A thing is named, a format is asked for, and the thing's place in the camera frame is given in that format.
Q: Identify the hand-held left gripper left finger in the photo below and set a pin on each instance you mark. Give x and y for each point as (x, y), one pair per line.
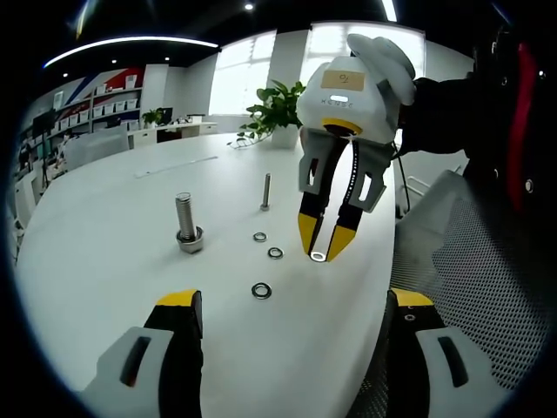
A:
(174, 357)

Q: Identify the person's right forearm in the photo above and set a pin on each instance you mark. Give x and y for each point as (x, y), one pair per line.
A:
(439, 117)

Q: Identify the white background desk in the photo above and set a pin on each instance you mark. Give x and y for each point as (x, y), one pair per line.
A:
(183, 130)

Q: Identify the light grey chair back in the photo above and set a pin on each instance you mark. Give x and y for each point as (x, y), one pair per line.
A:
(95, 148)

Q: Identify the white storage shelf with boxes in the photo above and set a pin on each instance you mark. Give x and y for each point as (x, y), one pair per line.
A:
(109, 104)

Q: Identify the large steel bolt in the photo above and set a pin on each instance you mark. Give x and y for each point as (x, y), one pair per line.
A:
(185, 217)

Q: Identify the green plant in white pot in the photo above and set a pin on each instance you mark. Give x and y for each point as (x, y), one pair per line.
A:
(278, 109)

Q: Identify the person's body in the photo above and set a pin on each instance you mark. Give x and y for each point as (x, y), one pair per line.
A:
(500, 130)

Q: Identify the small steel bolt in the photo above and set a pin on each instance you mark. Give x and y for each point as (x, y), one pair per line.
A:
(266, 191)

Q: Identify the small steel washer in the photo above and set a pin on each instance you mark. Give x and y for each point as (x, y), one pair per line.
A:
(270, 253)
(254, 291)
(323, 258)
(254, 235)

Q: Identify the grey mesh office chair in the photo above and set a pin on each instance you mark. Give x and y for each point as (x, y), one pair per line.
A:
(478, 261)

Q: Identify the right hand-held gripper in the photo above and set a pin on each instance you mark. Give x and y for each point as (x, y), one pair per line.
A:
(344, 104)

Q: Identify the small green background plant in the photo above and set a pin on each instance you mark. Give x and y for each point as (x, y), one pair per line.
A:
(152, 116)

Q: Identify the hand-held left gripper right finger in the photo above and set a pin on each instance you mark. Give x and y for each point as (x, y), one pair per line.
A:
(409, 361)

